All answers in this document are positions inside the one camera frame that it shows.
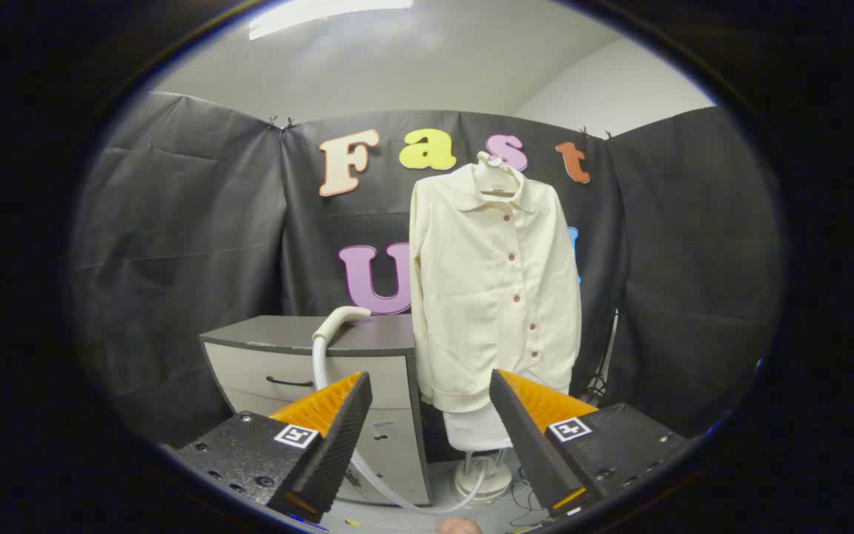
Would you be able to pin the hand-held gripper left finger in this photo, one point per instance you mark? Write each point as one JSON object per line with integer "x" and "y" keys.
{"x": 342, "y": 437}

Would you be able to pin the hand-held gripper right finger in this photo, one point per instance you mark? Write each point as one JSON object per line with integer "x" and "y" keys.
{"x": 531, "y": 445}

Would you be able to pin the cream button-up shirt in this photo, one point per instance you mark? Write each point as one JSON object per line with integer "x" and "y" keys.
{"x": 486, "y": 297}

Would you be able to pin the white clothes hanger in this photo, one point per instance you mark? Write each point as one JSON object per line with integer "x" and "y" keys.
{"x": 492, "y": 174}

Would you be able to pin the white mannequin stand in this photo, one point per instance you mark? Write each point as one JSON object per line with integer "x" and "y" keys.
{"x": 475, "y": 434}

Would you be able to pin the grey drawer cabinet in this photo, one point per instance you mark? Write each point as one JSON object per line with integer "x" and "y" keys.
{"x": 286, "y": 345}

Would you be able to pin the black tripod stand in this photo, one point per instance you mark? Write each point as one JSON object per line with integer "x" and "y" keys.
{"x": 606, "y": 356}

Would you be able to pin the black backdrop cloth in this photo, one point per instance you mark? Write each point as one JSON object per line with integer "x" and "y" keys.
{"x": 190, "y": 245}

